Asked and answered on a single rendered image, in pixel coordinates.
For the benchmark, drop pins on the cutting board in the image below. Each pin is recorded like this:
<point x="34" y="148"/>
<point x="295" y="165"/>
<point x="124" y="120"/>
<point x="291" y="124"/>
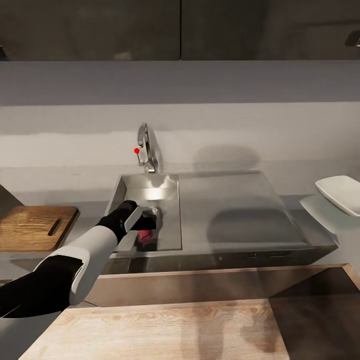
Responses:
<point x="29" y="228"/>

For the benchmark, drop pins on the vidalia onion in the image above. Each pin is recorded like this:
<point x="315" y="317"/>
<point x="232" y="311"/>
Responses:
<point x="144" y="233"/>

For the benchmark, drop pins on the bowl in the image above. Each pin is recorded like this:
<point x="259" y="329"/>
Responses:
<point x="343" y="192"/>

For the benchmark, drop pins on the cabinet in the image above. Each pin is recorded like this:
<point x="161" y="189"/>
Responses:
<point x="269" y="30"/>
<point x="89" y="30"/>

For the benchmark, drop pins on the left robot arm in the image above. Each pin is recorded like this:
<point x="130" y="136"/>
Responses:
<point x="30" y="304"/>

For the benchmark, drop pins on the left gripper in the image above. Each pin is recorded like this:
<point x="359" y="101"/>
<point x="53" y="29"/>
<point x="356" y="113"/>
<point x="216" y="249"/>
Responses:
<point x="146" y="224"/>

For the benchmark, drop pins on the dishwasher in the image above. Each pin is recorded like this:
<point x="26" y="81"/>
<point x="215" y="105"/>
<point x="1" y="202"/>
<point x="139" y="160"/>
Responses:
<point x="83" y="304"/>

